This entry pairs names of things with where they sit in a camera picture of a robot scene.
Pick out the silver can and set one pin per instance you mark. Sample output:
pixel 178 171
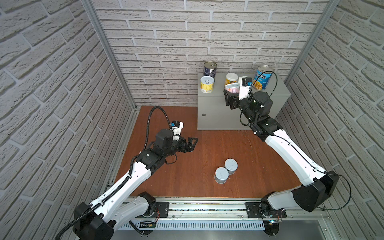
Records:
pixel 221 175
pixel 231 165

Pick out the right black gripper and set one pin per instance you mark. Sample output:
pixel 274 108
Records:
pixel 233 100

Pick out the yellow label pull-tab can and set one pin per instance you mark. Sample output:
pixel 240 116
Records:
pixel 207 84

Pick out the white lid purple can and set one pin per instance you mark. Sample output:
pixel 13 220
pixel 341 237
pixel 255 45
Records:
pixel 233 88

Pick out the grey metal cabinet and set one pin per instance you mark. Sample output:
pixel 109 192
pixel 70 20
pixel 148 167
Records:
pixel 213 114

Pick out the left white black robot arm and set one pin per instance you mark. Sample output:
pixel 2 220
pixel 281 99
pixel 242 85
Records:
pixel 107 213

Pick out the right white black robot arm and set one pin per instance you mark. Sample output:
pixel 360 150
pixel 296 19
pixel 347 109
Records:
pixel 317 185

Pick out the blue label soup can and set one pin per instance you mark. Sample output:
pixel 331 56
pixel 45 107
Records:
pixel 262 77

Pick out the dark purple label can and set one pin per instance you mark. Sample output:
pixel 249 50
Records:
pixel 210 69

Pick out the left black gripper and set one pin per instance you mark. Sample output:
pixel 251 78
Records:
pixel 182 145

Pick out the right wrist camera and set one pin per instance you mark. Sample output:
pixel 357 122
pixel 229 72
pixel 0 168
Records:
pixel 245 87

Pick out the white lid orange can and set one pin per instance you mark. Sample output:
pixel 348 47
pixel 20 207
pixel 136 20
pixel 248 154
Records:
pixel 231 78

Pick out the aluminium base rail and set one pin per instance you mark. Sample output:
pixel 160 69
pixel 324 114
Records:
pixel 231 209

